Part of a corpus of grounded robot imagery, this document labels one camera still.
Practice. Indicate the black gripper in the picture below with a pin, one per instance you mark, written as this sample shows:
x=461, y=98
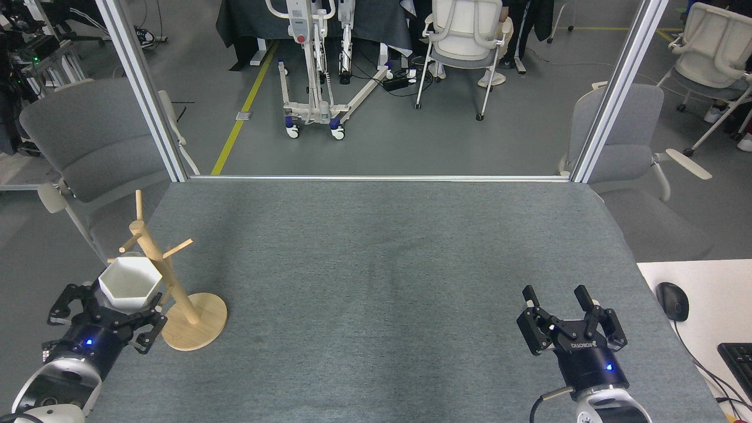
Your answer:
x=590, y=364
x=94, y=341

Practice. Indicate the white hexagonal cup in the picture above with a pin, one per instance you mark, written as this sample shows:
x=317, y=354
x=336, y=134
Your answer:
x=126, y=285

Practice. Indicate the wooden cup rack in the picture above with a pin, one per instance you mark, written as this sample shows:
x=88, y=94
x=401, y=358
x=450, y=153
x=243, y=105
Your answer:
x=197, y=326

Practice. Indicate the black equipment rack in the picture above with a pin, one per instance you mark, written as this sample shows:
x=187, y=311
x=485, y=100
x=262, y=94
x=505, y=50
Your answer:
x=35, y=47

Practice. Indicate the black computer mouse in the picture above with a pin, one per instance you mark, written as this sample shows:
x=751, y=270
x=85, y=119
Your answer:
x=672, y=301

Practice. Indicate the white desk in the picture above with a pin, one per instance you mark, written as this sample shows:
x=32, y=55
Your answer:
x=717, y=294

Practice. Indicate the black keyboard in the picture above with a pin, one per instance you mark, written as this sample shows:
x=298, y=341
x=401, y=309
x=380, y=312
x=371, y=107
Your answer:
x=740, y=364

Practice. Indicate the grey upholstered chair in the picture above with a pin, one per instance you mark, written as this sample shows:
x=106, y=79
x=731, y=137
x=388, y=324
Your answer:
x=94, y=141
x=623, y=147

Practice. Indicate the metal floor plate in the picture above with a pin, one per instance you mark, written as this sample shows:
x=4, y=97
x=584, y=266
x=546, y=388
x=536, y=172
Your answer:
x=244, y=116

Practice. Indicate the person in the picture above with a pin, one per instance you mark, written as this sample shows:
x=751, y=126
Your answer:
x=714, y=114
x=144, y=35
x=492, y=79
x=529, y=23

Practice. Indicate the black power strip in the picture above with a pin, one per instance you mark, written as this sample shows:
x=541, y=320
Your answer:
x=396, y=82

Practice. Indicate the white mesh office chair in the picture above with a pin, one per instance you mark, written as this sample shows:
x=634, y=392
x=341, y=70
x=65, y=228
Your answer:
x=714, y=53
x=467, y=29

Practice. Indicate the white stand on wheels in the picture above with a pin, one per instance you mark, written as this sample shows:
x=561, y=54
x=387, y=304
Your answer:
x=308, y=59

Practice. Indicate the table with dark cloth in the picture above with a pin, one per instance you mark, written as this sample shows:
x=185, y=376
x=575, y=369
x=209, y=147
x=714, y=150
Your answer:
x=252, y=17

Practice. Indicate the silver frame post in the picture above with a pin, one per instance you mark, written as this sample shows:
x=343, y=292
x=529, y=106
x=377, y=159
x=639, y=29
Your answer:
x=144, y=88
x=621, y=88

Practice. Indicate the silver table edge rail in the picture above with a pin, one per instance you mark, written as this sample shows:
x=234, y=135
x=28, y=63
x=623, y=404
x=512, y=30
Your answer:
x=382, y=178

